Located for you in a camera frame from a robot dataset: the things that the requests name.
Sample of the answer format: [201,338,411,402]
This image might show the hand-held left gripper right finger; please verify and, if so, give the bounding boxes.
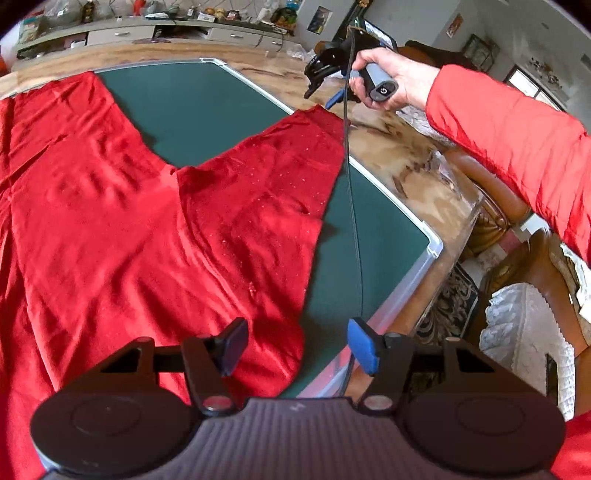
[347,318,502,418]

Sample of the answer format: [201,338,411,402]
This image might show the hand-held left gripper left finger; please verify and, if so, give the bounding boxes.
[99,318,250,416]

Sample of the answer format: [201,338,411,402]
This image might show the red pants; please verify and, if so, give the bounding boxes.
[0,71,354,480]

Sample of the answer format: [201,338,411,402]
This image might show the person's right forearm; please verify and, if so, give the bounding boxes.
[425,65,591,268]

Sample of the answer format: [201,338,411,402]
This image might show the person's right hand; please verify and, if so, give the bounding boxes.
[348,46,444,112]

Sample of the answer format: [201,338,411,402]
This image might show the clear plastic bag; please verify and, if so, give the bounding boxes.
[284,44,319,63]

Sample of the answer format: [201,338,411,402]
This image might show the patterned rug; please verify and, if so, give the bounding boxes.
[413,263,481,347]

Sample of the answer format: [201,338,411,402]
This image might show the white lace chair cover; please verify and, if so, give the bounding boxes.
[479,282,578,416]

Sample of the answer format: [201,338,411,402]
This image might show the clutter of items on cabinet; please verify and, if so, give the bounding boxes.
[18,0,301,24]

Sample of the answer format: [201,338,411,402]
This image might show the brown leather armchair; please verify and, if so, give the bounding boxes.
[480,228,591,352]

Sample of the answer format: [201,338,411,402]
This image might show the carved brown wooden armchair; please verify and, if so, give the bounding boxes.
[443,148,532,259]

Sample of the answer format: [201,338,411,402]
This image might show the long beige cabinet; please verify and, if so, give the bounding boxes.
[11,14,296,61]

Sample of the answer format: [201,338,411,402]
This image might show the window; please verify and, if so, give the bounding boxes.
[505,65,566,112]

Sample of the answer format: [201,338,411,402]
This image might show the person's red jacket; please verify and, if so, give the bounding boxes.
[549,408,591,480]

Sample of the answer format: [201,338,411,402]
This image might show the dark wall poster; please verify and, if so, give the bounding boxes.
[307,6,333,35]

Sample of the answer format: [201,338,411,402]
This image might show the black cable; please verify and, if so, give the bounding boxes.
[341,28,368,398]

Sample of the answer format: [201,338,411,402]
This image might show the green board with metal frame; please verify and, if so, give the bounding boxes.
[92,58,445,400]

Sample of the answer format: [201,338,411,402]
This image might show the framed wall picture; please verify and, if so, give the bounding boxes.
[462,33,500,72]

